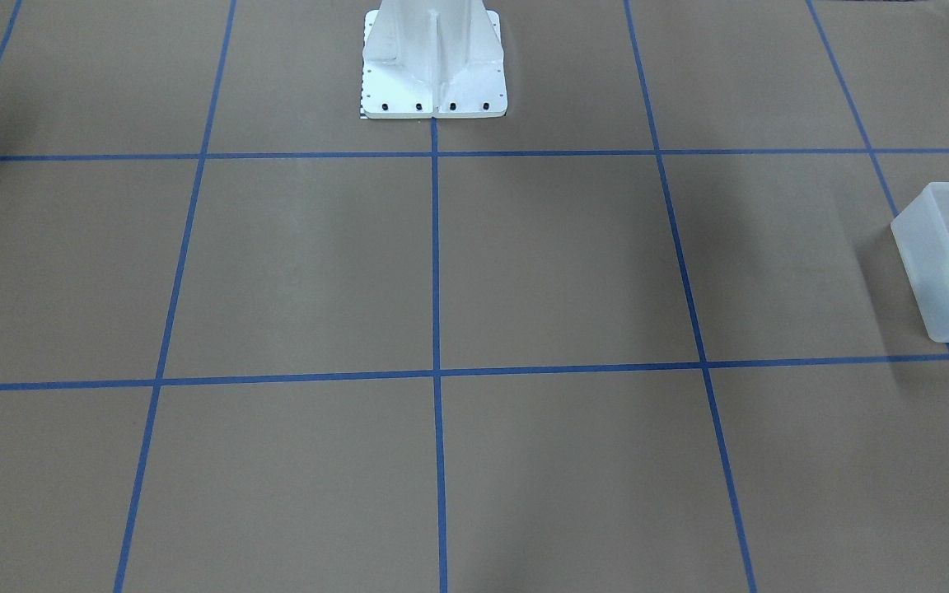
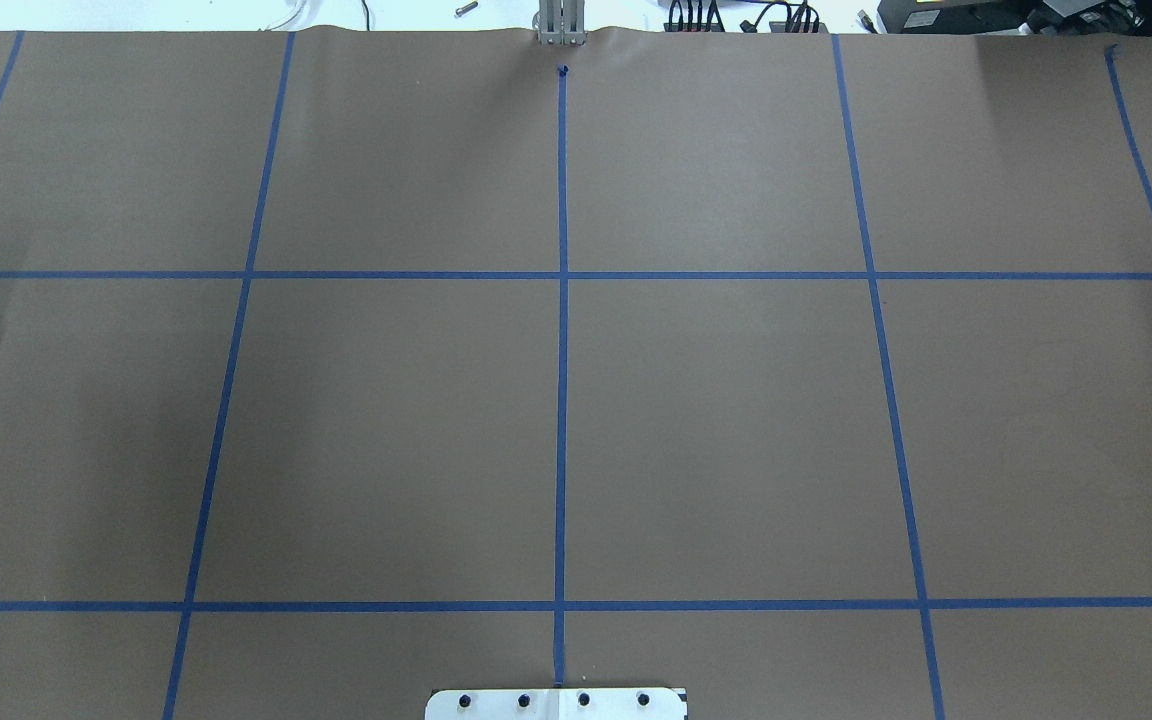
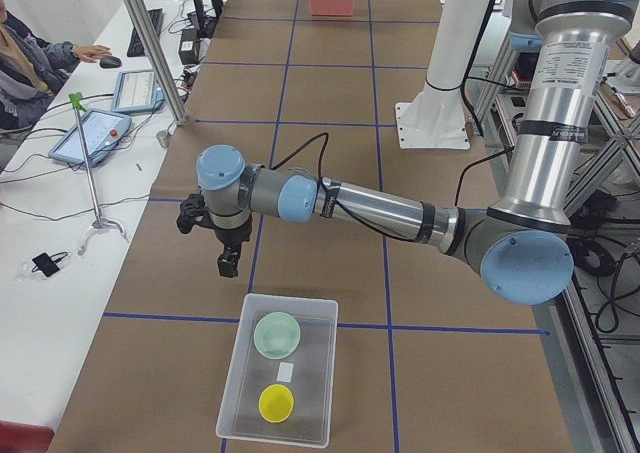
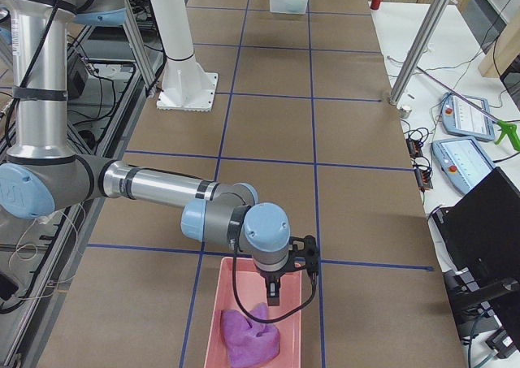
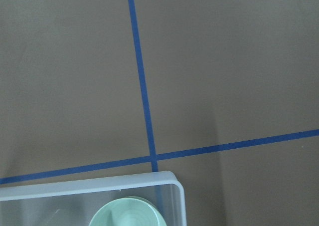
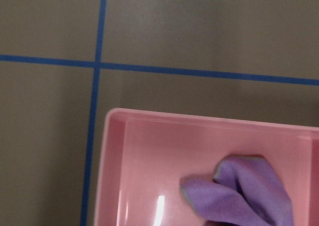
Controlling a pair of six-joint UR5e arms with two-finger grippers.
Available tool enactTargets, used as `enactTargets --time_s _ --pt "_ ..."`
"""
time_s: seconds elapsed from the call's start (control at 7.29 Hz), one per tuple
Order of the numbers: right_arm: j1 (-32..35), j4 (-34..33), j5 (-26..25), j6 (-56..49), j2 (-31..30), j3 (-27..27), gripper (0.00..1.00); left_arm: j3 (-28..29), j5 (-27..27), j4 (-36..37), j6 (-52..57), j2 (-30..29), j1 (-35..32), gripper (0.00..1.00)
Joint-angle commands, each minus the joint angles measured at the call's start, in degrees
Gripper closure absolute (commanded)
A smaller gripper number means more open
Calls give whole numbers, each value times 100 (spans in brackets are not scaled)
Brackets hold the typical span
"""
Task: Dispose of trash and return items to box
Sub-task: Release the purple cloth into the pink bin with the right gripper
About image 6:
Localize purple microfiber cloth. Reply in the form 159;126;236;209
180;156;295;226

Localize pink plastic bin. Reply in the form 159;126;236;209
94;108;319;226

